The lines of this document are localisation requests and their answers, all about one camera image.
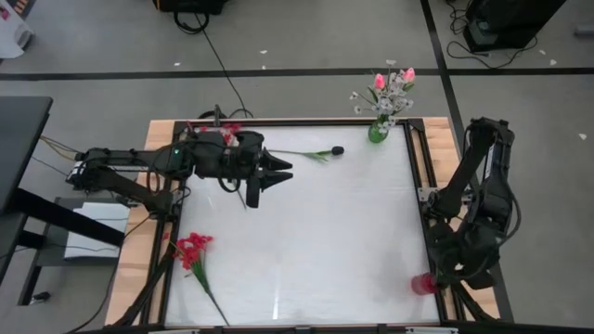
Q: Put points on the black equipment case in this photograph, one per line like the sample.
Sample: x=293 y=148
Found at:
x=190 y=4

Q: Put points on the red artificial flower bunch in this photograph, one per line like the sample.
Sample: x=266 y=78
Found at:
x=192 y=248
x=227 y=132

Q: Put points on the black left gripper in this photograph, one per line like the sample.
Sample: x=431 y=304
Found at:
x=218 y=155

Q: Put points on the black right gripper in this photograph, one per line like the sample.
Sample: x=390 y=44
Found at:
x=473 y=255

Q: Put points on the wooden table board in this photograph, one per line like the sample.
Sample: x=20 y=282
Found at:
x=134 y=260

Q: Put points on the black aluminium table frame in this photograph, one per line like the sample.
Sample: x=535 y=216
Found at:
x=301 y=123

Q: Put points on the black computer tower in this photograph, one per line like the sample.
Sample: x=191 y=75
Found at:
x=510 y=18

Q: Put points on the grey stand base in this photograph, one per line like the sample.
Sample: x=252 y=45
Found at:
x=55 y=260

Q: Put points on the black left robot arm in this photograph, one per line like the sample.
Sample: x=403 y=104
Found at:
x=120 y=158

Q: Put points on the green glass vase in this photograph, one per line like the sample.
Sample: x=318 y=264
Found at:
x=377 y=134

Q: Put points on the red glass vase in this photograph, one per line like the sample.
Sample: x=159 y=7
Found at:
x=422 y=284

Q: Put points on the small black floor object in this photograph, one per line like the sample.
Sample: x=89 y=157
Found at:
x=42 y=297

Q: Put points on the pink artificial tulip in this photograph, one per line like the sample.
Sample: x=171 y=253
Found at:
x=379 y=81
x=409 y=75

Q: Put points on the white flat box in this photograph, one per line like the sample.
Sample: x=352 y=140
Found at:
x=102 y=213

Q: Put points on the small grey floor object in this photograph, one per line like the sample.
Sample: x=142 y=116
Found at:
x=585 y=30

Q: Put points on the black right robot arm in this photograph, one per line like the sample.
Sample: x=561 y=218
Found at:
x=487 y=153

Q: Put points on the black desk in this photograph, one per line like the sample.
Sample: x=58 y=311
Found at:
x=23 y=139

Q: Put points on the white artificial flower bunch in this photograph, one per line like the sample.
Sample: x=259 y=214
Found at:
x=387 y=104

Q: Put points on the white floor object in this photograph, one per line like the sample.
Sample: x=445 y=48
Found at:
x=11 y=32

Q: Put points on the dark artificial tulip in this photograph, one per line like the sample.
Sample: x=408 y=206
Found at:
x=337 y=150

